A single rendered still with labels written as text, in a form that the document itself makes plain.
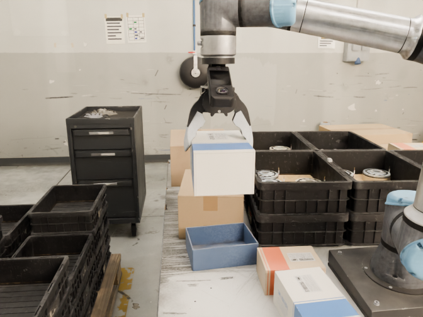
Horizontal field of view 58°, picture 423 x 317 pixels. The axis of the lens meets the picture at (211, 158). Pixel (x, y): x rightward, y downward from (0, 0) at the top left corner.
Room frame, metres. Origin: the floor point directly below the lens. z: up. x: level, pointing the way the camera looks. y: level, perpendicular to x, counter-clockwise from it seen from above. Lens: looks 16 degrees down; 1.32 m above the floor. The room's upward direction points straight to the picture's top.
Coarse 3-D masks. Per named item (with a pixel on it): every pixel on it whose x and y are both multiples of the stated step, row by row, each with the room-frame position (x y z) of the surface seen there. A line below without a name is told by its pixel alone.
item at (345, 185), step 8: (256, 152) 1.49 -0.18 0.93; (264, 152) 1.49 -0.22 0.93; (272, 152) 1.49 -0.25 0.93; (280, 152) 1.49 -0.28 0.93; (288, 152) 1.49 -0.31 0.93; (296, 152) 1.49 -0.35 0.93; (304, 152) 1.49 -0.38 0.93; (312, 152) 1.50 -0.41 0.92; (336, 168) 1.26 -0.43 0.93; (256, 176) 1.17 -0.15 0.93; (344, 176) 1.17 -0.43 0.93; (256, 184) 1.14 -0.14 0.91; (264, 184) 1.10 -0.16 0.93; (272, 184) 1.10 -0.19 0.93; (280, 184) 1.10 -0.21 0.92; (288, 184) 1.10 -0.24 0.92; (296, 184) 1.11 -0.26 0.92; (304, 184) 1.11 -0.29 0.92; (312, 184) 1.11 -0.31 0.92; (320, 184) 1.11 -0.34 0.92; (328, 184) 1.11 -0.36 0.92; (336, 184) 1.11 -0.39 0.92; (344, 184) 1.11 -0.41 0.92
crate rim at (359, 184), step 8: (320, 152) 1.48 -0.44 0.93; (328, 152) 1.50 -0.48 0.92; (336, 152) 1.50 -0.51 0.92; (392, 152) 1.48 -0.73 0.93; (408, 160) 1.36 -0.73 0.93; (416, 168) 1.28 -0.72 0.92; (352, 184) 1.13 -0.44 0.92; (360, 184) 1.11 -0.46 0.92; (368, 184) 1.11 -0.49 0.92; (376, 184) 1.11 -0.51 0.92; (384, 184) 1.11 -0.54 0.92; (392, 184) 1.12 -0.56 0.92; (400, 184) 1.12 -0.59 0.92; (408, 184) 1.12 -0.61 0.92; (416, 184) 1.12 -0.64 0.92
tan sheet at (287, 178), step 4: (280, 176) 1.47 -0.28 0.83; (288, 176) 1.47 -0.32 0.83; (292, 176) 1.47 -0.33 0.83; (296, 176) 1.47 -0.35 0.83; (300, 176) 1.47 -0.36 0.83; (304, 176) 1.47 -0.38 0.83; (308, 176) 1.47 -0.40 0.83; (280, 180) 1.42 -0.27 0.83; (288, 180) 1.42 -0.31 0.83; (292, 180) 1.42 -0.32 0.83
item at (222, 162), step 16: (192, 144) 0.76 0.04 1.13; (208, 144) 0.76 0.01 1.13; (224, 144) 0.76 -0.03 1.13; (240, 144) 0.76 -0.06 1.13; (192, 160) 0.76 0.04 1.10; (208, 160) 0.70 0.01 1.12; (224, 160) 0.70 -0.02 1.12; (240, 160) 0.71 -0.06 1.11; (192, 176) 0.78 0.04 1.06; (208, 176) 0.70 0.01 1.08; (224, 176) 0.70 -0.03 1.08; (240, 176) 0.71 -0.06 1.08; (208, 192) 0.70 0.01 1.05; (224, 192) 0.70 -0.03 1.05; (240, 192) 0.71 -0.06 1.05
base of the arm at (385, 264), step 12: (384, 252) 0.88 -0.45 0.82; (396, 252) 0.85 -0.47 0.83; (372, 264) 0.91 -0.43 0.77; (384, 264) 0.87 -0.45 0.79; (396, 264) 0.85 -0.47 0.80; (384, 276) 0.86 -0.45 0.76; (396, 276) 0.85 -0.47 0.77; (408, 276) 0.83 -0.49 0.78; (408, 288) 0.83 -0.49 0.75; (420, 288) 0.83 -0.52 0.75
